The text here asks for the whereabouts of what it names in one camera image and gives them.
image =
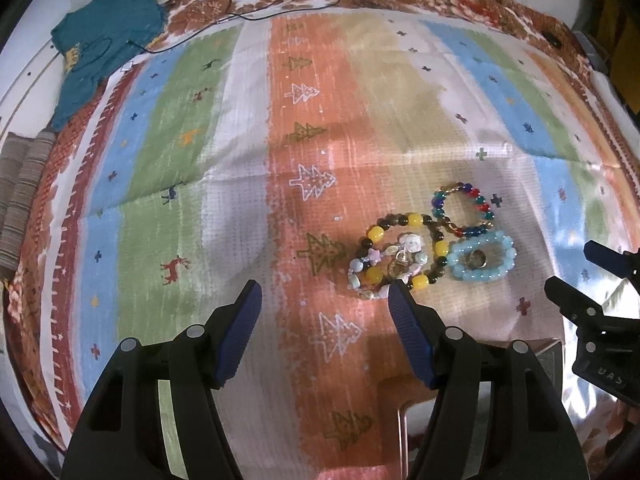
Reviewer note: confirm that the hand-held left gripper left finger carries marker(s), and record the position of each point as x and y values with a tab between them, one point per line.
242	332

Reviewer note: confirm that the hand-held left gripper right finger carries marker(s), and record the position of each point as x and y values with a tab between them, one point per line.
411	340

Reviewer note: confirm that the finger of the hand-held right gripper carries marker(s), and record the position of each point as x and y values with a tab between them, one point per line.
607	257
567	292

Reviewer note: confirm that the metal tin box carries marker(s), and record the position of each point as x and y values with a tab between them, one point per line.
552	370

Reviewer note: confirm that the grey object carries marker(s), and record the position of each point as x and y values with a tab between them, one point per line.
592	50

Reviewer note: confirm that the striped printed mat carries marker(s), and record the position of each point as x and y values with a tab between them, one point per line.
310	135

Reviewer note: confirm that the small black object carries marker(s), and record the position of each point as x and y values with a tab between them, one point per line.
551	39

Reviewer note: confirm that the yellow curtain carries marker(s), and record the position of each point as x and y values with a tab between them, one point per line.
612	15

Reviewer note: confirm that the brown striped cushion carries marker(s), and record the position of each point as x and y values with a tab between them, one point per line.
36	185
12	170

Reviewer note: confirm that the striped colourful blanket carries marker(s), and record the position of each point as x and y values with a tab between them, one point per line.
210	5

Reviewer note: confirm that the white bed headboard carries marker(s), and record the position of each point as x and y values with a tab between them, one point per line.
25	85

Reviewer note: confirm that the teal garment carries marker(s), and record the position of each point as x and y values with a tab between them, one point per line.
110	15

